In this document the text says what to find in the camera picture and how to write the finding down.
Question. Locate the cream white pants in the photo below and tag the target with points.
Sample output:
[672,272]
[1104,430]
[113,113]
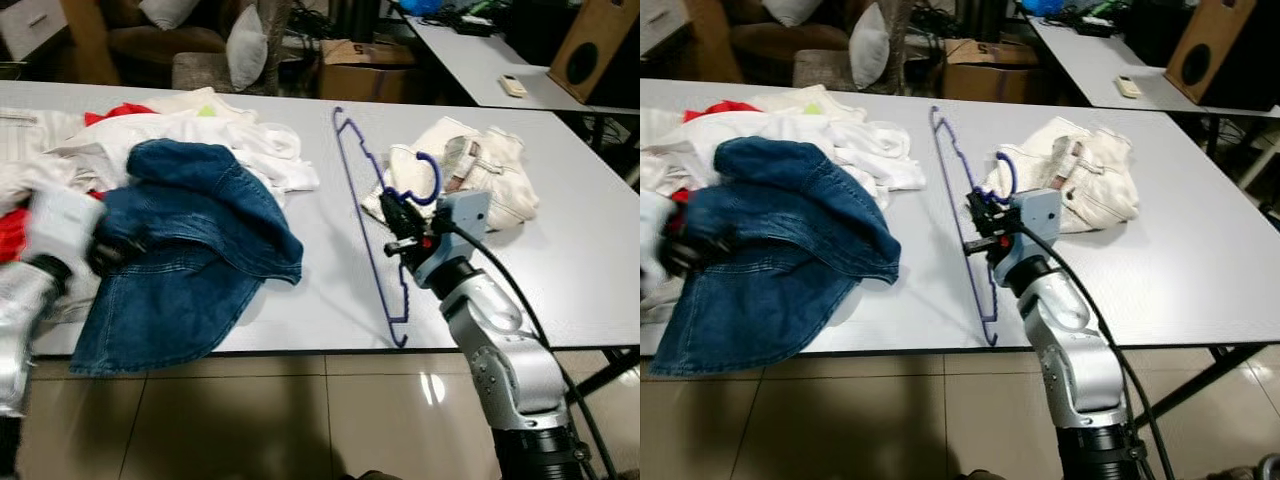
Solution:
[490,180]
[1090,180]

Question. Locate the blue denim garment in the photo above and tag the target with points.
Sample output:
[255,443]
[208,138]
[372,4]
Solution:
[760,300]
[190,300]

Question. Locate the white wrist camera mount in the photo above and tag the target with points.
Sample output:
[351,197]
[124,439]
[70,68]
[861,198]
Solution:
[65,225]
[460,215]
[1040,215]
[655,240]

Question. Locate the white drawer unit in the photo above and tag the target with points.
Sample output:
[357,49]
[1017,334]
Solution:
[660,20]
[30,25]

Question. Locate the small white table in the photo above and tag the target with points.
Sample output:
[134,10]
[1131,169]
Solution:
[470,70]
[1090,65]

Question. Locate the long white table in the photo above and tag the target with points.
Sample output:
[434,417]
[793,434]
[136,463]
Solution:
[1180,290]
[560,280]

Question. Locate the ribbed white garment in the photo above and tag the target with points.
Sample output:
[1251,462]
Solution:
[25,130]
[655,125]

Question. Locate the wooden speaker box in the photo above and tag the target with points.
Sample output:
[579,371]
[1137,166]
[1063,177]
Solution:
[590,55]
[1225,40]

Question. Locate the brown sofa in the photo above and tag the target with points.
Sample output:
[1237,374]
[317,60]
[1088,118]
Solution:
[780,42]
[160,45]

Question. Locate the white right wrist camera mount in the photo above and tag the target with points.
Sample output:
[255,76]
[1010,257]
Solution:
[1040,215]
[460,215]

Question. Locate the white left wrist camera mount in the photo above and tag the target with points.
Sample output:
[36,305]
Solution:
[65,225]
[655,240]

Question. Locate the white garment red trim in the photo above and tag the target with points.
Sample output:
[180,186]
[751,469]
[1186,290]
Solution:
[120,112]
[720,108]

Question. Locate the crumpled white garment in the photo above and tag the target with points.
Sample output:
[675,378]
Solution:
[890,160]
[280,160]

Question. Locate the brown cardboard box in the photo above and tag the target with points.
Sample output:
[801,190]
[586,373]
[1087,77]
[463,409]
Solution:
[360,80]
[985,80]

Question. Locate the white pillow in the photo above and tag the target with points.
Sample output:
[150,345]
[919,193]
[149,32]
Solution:
[247,50]
[170,12]
[793,10]
[870,50]

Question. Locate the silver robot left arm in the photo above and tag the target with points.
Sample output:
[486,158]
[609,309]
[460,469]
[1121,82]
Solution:
[20,330]

